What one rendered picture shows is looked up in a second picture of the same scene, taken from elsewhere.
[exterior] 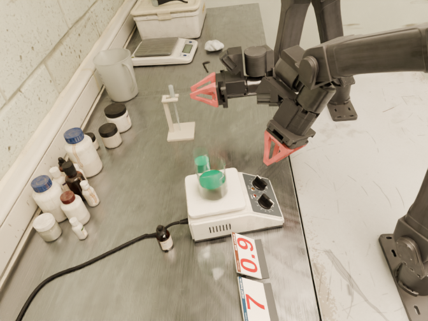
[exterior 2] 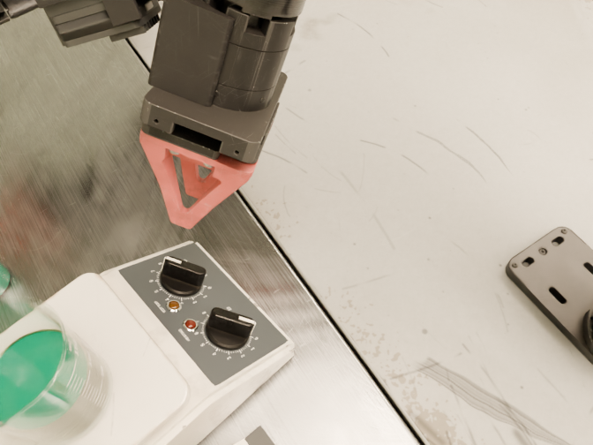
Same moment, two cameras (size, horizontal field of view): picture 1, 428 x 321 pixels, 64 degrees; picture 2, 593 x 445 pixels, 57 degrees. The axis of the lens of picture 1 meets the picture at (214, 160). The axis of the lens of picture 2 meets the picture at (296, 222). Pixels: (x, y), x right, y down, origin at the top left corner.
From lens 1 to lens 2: 0.39 m
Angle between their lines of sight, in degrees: 29
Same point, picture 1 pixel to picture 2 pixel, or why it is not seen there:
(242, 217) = (193, 421)
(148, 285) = not seen: outside the picture
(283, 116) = (185, 67)
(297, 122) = (243, 71)
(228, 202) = (131, 408)
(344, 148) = (317, 74)
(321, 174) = (304, 162)
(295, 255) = (366, 422)
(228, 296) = not seen: outside the picture
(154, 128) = not seen: outside the picture
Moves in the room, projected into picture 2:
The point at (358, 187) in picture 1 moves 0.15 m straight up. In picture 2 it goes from (397, 161) to (422, 35)
